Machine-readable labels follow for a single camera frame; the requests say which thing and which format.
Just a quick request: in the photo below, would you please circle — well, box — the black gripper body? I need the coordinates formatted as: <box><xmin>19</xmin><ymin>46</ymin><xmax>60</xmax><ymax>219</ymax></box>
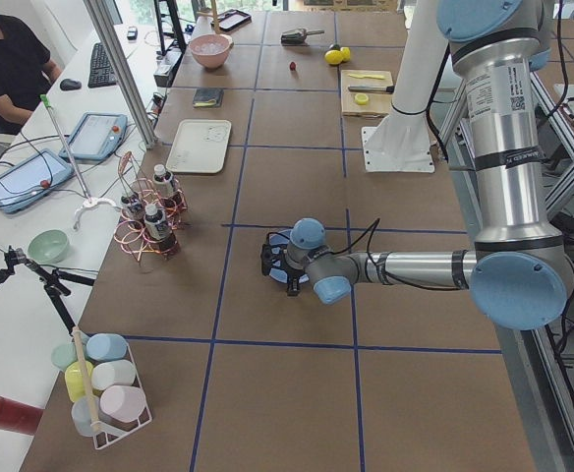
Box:
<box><xmin>277</xmin><ymin>248</ymin><xmax>309</xmax><ymax>283</ymax></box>

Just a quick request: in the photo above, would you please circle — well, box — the blue round plate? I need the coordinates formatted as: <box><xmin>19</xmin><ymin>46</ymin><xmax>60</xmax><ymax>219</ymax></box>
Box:
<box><xmin>260</xmin><ymin>229</ymin><xmax>309</xmax><ymax>284</ymax></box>

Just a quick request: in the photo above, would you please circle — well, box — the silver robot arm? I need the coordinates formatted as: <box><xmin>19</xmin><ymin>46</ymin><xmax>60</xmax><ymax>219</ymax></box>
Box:
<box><xmin>261</xmin><ymin>1</ymin><xmax>574</xmax><ymax>330</ymax></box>

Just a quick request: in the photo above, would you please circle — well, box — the drink bottle front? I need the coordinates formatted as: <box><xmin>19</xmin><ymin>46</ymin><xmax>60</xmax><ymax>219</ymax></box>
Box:
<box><xmin>144</xmin><ymin>204</ymin><xmax>178</xmax><ymax>257</ymax></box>

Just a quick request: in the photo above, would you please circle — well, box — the drink bottle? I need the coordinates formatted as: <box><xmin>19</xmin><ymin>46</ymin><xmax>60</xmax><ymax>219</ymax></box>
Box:
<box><xmin>144</xmin><ymin>204</ymin><xmax>178</xmax><ymax>257</ymax></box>
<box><xmin>121</xmin><ymin>192</ymin><xmax>144</xmax><ymax>229</ymax></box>
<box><xmin>153</xmin><ymin>164</ymin><xmax>176</xmax><ymax>207</ymax></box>

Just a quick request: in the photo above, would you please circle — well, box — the cream bear tray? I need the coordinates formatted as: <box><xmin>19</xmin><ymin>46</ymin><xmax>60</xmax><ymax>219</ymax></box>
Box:
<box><xmin>165</xmin><ymin>119</ymin><xmax>232</xmax><ymax>174</ymax></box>

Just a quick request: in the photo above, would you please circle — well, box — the drink bottle back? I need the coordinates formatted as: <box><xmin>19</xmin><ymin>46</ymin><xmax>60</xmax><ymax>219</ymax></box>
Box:
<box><xmin>153</xmin><ymin>164</ymin><xmax>176</xmax><ymax>207</ymax></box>

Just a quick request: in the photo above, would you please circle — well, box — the drink bottle left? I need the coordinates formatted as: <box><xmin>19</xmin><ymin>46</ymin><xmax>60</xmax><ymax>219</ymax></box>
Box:
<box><xmin>121</xmin><ymin>192</ymin><xmax>144</xmax><ymax>229</ymax></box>

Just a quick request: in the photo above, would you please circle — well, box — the lemon half slice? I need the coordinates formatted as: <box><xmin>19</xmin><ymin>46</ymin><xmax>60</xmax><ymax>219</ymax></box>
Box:
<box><xmin>354</xmin><ymin>92</ymin><xmax>370</xmax><ymax>106</ymax></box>

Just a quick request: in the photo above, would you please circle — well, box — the wooden cutting board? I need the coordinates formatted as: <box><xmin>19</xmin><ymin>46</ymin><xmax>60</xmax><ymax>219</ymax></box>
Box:
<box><xmin>340</xmin><ymin>70</ymin><xmax>394</xmax><ymax>117</ymax></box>

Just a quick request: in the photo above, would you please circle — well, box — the grey yellow folded cloth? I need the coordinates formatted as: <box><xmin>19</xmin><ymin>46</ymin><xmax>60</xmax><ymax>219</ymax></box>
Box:
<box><xmin>193</xmin><ymin>88</ymin><xmax>224</xmax><ymax>108</ymax></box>

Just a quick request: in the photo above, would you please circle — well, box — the yellow plastic knife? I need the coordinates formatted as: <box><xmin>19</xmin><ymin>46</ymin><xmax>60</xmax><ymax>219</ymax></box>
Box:
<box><xmin>347</xmin><ymin>73</ymin><xmax>386</xmax><ymax>80</ymax></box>

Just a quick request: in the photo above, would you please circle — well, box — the yellow lemon front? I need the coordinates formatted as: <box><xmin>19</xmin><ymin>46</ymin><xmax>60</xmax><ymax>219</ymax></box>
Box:
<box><xmin>324</xmin><ymin>49</ymin><xmax>344</xmax><ymax>66</ymax></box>

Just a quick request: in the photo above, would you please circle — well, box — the yellow lemon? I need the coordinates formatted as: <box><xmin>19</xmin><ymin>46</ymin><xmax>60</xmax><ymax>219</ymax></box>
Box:
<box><xmin>340</xmin><ymin>46</ymin><xmax>351</xmax><ymax>62</ymax></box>
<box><xmin>324</xmin><ymin>49</ymin><xmax>344</xmax><ymax>66</ymax></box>

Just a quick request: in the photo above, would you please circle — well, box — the pink cup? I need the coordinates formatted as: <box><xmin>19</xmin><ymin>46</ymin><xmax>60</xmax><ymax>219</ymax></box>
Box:
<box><xmin>99</xmin><ymin>385</ymin><xmax>146</xmax><ymax>423</ymax></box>

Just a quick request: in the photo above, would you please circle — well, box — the white cup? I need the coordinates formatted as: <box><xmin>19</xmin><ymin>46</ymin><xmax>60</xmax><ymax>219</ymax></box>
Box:
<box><xmin>91</xmin><ymin>359</ymin><xmax>137</xmax><ymax>391</ymax></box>

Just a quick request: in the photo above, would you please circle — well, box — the white stand with pole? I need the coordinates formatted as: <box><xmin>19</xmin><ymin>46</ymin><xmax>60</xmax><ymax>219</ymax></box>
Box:
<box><xmin>40</xmin><ymin>94</ymin><xmax>121</xmax><ymax>230</ymax></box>

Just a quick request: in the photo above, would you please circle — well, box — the yellow lemon back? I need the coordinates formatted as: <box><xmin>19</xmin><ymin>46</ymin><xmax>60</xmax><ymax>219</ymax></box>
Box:
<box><xmin>340</xmin><ymin>46</ymin><xmax>351</xmax><ymax>62</ymax></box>

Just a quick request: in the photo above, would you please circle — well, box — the metal scoop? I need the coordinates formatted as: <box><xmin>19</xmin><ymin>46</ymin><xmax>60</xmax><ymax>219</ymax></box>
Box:
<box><xmin>280</xmin><ymin>28</ymin><xmax>325</xmax><ymax>45</ymax></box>

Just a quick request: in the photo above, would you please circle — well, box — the pink bowl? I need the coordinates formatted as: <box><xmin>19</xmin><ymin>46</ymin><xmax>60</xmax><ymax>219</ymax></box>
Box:
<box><xmin>189</xmin><ymin>34</ymin><xmax>234</xmax><ymax>69</ymax></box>

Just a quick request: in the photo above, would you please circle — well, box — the far blue teach pendant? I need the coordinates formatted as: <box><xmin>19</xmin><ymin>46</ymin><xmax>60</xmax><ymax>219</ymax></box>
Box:
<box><xmin>67</xmin><ymin>112</ymin><xmax>128</xmax><ymax>162</ymax></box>

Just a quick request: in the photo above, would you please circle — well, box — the blue teach pendant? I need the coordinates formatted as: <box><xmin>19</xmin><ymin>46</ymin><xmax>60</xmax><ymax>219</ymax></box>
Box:
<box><xmin>0</xmin><ymin>148</ymin><xmax>74</xmax><ymax>214</ymax></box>
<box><xmin>67</xmin><ymin>112</ymin><xmax>128</xmax><ymax>162</ymax></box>

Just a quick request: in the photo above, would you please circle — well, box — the green cup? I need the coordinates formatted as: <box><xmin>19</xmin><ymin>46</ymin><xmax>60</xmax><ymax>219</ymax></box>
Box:
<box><xmin>51</xmin><ymin>342</ymin><xmax>77</xmax><ymax>372</ymax></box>

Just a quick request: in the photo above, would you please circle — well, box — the black tripod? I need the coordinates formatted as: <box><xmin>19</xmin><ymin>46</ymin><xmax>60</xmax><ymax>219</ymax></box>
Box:
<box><xmin>0</xmin><ymin>247</ymin><xmax>96</xmax><ymax>338</ymax></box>

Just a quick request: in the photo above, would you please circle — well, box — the yellow cup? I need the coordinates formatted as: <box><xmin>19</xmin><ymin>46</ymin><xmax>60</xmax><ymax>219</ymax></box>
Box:
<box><xmin>64</xmin><ymin>361</ymin><xmax>86</xmax><ymax>403</ymax></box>

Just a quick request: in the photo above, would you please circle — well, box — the green bowl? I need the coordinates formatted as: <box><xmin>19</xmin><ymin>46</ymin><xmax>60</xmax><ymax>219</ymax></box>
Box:
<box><xmin>28</xmin><ymin>229</ymin><xmax>70</xmax><ymax>265</ymax></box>

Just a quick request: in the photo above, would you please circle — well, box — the black tray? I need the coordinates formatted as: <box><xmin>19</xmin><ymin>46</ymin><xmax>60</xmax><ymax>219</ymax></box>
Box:
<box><xmin>217</xmin><ymin>9</ymin><xmax>252</xmax><ymax>32</ymax></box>

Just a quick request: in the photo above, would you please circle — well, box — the light blue lower cup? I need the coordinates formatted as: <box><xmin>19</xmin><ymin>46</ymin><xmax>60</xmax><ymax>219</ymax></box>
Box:
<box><xmin>71</xmin><ymin>396</ymin><xmax>96</xmax><ymax>438</ymax></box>

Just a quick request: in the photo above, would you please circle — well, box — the black keyboard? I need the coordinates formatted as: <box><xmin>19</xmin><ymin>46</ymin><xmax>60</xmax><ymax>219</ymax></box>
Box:
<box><xmin>87</xmin><ymin>42</ymin><xmax>117</xmax><ymax>89</ymax></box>

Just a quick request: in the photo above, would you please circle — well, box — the black phone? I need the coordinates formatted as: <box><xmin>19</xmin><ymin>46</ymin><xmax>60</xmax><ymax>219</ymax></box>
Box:
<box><xmin>126</xmin><ymin>27</ymin><xmax>139</xmax><ymax>41</ymax></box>

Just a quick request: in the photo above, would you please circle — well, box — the near blue teach pendant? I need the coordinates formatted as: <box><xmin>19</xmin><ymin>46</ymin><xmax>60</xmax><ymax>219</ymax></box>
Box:
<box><xmin>0</xmin><ymin>148</ymin><xmax>74</xmax><ymax>214</ymax></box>

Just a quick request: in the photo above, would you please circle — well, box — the black computer mouse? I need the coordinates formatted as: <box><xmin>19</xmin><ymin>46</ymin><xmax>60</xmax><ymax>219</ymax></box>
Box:
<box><xmin>60</xmin><ymin>79</ymin><xmax>82</xmax><ymax>91</ymax></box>

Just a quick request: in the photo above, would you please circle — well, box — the red cylinder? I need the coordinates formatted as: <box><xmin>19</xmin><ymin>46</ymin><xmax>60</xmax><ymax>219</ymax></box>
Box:
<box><xmin>0</xmin><ymin>395</ymin><xmax>44</xmax><ymax>436</ymax></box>

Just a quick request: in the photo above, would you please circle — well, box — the person in black shirt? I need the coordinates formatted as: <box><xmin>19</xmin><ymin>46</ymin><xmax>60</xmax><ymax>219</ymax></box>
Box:
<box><xmin>0</xmin><ymin>15</ymin><xmax>62</xmax><ymax>135</ymax></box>

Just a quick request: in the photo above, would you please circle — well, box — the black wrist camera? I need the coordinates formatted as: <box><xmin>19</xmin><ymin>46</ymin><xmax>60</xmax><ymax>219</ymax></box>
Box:
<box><xmin>260</xmin><ymin>231</ymin><xmax>289</xmax><ymax>281</ymax></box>

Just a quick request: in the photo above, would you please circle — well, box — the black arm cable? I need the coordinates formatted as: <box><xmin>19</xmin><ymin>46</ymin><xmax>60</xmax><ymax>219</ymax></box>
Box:
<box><xmin>330</xmin><ymin>217</ymin><xmax>465</xmax><ymax>291</ymax></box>

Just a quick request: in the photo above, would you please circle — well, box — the copper wire bottle rack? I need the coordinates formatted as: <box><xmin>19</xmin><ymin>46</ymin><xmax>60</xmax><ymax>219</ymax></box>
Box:
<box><xmin>114</xmin><ymin>151</ymin><xmax>188</xmax><ymax>262</ymax></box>

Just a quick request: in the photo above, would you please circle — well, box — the steel black-tipped knife handle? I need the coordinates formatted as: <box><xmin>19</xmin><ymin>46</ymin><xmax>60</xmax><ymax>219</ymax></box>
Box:
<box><xmin>348</xmin><ymin>86</ymin><xmax>395</xmax><ymax>94</ymax></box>

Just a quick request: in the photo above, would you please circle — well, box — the white wire cup basket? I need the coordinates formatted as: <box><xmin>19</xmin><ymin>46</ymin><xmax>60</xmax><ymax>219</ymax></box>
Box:
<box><xmin>82</xmin><ymin>333</ymin><xmax>152</xmax><ymax>450</ymax></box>

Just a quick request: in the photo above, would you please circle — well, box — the wooden basket handle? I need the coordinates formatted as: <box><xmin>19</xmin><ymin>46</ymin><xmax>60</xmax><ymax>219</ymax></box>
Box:
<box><xmin>72</xmin><ymin>326</ymin><xmax>102</xmax><ymax>436</ymax></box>

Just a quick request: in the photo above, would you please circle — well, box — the aluminium frame post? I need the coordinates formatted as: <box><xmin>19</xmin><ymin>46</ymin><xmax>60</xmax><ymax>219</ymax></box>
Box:
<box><xmin>84</xmin><ymin>0</ymin><xmax>157</xmax><ymax>149</ymax></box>

